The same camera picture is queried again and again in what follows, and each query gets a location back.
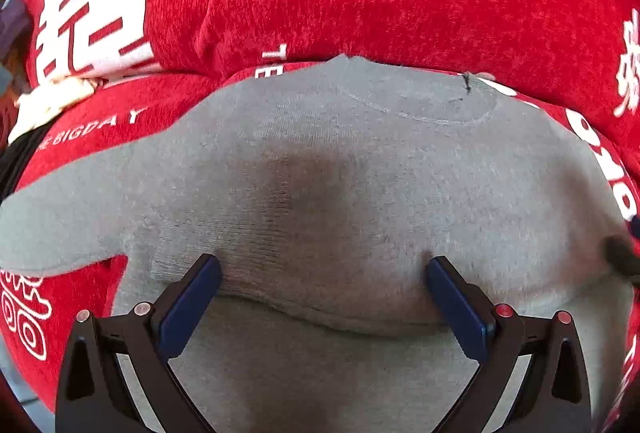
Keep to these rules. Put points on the cream white garment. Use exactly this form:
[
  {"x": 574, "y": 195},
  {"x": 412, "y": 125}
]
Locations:
[{"x": 48, "y": 100}]

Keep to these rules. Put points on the grey knit sweater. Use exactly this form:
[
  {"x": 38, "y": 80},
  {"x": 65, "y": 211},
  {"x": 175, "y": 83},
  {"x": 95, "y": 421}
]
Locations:
[{"x": 350, "y": 212}]

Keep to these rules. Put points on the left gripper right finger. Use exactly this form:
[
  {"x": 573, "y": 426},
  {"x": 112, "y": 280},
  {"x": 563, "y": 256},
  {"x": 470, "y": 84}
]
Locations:
[{"x": 554, "y": 394}]

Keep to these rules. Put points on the black garment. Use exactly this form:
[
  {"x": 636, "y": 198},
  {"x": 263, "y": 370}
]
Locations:
[{"x": 17, "y": 156}]

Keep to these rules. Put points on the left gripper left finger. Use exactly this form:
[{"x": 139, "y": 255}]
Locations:
[{"x": 93, "y": 395}]

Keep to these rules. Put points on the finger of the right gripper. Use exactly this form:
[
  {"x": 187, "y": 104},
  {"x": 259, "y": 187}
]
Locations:
[{"x": 619, "y": 254}]

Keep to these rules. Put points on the purple garment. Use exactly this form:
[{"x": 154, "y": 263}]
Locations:
[{"x": 15, "y": 21}]

